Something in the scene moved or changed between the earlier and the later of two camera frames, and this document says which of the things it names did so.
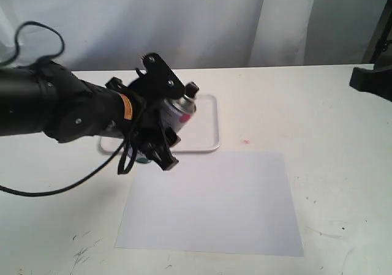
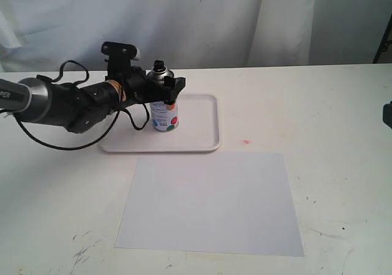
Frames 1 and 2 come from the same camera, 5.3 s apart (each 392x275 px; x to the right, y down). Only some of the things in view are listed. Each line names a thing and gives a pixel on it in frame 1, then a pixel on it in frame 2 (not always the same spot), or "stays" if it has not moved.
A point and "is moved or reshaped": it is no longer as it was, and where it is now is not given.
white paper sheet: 236,203 stays
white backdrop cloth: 109,26 stays
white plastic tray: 201,134 stays
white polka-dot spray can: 177,111 is moved or reshaped
